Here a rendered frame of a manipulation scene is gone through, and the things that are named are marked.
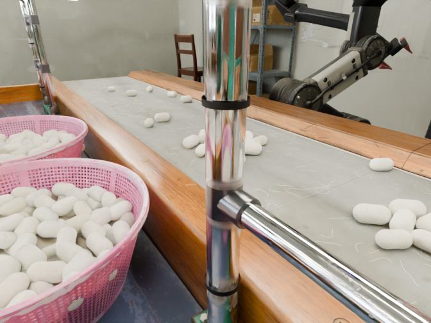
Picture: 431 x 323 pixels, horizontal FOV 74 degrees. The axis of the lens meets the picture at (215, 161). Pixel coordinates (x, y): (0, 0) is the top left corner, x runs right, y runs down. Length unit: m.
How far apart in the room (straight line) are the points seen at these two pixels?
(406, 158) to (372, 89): 2.20
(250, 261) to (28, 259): 0.20
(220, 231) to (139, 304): 0.18
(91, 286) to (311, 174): 0.32
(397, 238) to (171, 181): 0.25
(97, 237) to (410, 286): 0.29
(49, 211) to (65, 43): 4.57
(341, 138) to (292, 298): 0.40
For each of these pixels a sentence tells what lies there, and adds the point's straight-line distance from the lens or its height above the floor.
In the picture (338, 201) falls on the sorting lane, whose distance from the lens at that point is 0.39.
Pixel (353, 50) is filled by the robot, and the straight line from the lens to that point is 1.08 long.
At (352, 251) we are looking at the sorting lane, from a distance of 0.32.
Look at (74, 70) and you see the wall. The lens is 4.94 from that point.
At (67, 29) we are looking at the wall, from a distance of 4.91.
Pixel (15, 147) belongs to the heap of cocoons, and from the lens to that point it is 0.64.
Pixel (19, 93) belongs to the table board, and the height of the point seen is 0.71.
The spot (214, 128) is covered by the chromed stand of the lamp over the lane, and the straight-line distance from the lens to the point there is 0.15.
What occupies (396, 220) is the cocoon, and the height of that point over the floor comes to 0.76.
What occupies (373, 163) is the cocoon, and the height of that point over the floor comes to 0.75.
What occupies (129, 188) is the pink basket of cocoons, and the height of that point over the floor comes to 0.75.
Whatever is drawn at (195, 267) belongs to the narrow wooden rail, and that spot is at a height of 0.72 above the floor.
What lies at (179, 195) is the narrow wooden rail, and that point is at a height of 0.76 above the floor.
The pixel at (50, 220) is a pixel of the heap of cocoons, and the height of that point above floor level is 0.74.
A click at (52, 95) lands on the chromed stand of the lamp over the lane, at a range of 0.95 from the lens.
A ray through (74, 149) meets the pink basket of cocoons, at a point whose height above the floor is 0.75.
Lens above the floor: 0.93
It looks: 24 degrees down
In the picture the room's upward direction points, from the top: straight up
